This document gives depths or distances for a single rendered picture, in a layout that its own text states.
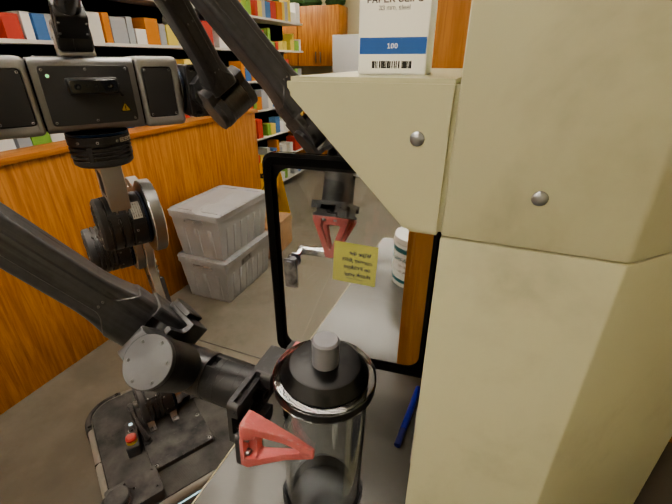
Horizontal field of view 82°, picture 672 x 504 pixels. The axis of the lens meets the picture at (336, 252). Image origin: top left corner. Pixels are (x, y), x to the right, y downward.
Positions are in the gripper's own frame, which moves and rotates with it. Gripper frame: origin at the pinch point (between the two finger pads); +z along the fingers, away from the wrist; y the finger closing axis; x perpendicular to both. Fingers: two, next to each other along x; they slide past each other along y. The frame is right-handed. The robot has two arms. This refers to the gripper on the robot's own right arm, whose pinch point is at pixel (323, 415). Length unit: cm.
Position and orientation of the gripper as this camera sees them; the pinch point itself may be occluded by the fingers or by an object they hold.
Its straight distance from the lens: 47.4
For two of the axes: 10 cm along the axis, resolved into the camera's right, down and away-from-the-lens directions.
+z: 9.4, 2.2, -2.8
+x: -0.6, 8.8, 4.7
